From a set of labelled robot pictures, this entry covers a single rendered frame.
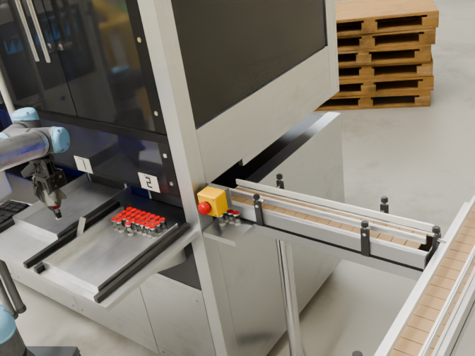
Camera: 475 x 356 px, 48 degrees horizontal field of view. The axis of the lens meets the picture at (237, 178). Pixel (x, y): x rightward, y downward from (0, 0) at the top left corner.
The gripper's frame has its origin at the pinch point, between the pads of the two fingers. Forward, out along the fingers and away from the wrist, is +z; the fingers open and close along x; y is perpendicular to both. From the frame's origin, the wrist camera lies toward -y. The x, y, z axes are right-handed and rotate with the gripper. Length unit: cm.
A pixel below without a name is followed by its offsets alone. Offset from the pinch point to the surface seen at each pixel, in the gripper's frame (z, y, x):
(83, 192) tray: 8.6, -11.5, 19.6
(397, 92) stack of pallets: 83, -7, 328
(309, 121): 11, 36, 111
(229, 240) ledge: 9, 60, 19
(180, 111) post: -32, 48, 21
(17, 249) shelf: 8.8, -3.0, -16.1
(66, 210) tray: 8.6, -7.4, 7.8
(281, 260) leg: 24, 68, 34
